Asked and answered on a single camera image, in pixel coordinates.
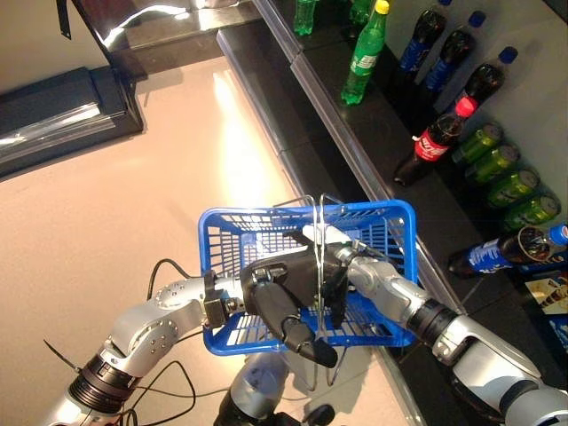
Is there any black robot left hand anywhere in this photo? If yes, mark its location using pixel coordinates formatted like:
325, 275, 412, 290
239, 252, 339, 369

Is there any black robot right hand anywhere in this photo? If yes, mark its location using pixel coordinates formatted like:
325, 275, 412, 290
283, 225, 356, 329

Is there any blue plastic shopping basket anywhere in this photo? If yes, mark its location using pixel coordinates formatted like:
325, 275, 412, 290
197, 192, 418, 392

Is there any silver robot left leg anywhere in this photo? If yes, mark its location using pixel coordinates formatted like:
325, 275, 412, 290
215, 352, 289, 426

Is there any black robot right foot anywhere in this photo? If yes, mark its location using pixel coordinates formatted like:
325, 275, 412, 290
303, 403, 337, 426

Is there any red label cola bottle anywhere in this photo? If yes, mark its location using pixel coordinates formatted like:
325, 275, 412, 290
393, 96, 479, 185

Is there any black shelf board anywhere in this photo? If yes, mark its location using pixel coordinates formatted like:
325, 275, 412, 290
250, 0, 568, 426
216, 24, 445, 426

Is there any green soda bottle yellow cap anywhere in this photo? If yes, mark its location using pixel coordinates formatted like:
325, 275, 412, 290
293, 0, 319, 36
348, 0, 376, 26
340, 0, 391, 107

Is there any slim blue biscuit box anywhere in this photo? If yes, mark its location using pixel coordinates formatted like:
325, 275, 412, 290
517, 259, 568, 279

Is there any ice cream cone box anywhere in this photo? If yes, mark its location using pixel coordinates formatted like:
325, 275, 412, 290
525, 274, 568, 316

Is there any black display counter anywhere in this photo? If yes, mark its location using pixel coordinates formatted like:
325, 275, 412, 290
0, 0, 150, 181

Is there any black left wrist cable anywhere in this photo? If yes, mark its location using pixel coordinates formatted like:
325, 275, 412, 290
148, 258, 205, 294

